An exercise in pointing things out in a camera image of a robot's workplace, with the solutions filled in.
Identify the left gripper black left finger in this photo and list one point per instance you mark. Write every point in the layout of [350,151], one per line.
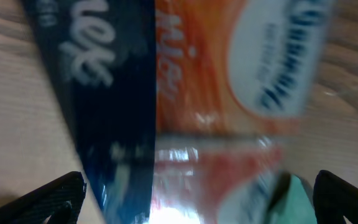
[59,201]

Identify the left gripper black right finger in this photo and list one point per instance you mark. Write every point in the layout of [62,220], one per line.
[334,199]

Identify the Kleenex tissue multipack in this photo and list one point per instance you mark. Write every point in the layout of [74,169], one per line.
[178,109]

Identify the mint green wipes packet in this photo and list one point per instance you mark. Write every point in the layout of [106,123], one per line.
[292,202]

